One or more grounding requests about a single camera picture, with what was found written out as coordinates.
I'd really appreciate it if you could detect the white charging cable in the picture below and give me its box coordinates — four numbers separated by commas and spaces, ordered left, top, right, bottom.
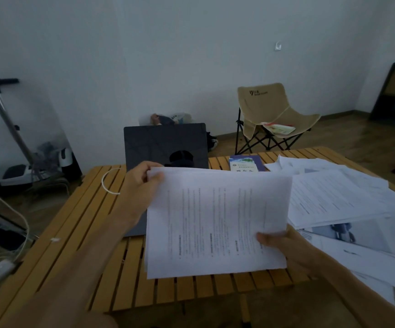
100, 167, 123, 195

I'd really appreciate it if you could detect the sorted text document stack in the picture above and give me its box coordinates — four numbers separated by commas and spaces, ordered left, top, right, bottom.
144, 165, 293, 280

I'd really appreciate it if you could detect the wooden slatted table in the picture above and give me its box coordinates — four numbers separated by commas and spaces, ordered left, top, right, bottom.
0, 146, 395, 328

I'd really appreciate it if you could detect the person's right forearm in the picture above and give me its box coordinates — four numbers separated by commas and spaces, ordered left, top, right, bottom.
315, 259, 395, 328

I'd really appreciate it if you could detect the long white power cord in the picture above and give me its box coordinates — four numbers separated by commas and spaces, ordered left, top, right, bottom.
0, 182, 31, 267

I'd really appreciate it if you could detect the person's left forearm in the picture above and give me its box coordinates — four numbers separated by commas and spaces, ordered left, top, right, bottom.
5, 215, 140, 328

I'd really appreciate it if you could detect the white and black appliance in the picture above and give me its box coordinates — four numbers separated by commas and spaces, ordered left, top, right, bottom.
0, 146, 82, 189

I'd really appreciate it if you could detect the person's right hand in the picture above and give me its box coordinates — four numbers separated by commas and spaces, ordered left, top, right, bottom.
256, 225, 331, 279

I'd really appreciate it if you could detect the pile of white papers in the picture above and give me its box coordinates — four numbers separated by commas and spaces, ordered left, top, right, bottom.
264, 154, 395, 307

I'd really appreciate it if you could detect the blue booklet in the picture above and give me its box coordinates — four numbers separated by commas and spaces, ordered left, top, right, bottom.
228, 154, 266, 173

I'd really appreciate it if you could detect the red and white booklet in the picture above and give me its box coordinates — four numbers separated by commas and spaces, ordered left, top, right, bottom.
260, 122, 296, 136

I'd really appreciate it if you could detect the grey laptop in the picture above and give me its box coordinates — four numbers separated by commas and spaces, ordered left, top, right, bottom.
123, 123, 210, 238

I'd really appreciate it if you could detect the black shelf unit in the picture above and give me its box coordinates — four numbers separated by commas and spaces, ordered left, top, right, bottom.
369, 34, 395, 126

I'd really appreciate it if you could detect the person's left hand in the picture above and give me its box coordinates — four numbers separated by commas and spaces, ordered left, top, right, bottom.
117, 161, 166, 229

